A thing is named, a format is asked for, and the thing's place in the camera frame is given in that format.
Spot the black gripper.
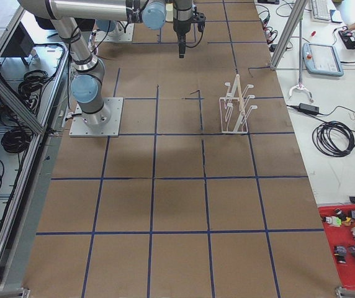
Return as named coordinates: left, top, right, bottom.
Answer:
left=173, top=5, right=193, bottom=58

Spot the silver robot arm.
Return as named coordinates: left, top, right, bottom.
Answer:
left=19, top=1, right=168, bottom=125

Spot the grabber reacher tool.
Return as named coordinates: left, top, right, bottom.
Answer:
left=289, top=17, right=313, bottom=103

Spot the teach pendant tablet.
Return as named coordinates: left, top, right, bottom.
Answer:
left=302, top=43, right=344, bottom=77

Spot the white keyboard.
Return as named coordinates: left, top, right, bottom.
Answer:
left=309, top=0, right=331, bottom=22

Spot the black power adapter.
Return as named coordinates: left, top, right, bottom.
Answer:
left=298, top=103, right=320, bottom=115

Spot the red parts tray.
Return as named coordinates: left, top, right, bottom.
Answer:
left=318, top=204, right=355, bottom=290

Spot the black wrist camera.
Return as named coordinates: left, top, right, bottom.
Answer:
left=192, top=11, right=206, bottom=33

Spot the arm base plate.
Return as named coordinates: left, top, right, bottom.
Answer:
left=69, top=97, right=124, bottom=137
left=95, top=20, right=134, bottom=43

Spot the white wire cup rack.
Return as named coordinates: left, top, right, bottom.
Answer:
left=218, top=74, right=258, bottom=134

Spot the aluminium frame post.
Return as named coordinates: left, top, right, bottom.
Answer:
left=270, top=0, right=307, bottom=70

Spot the coiled black cable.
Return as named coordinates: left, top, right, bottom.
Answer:
left=312, top=120, right=355, bottom=157

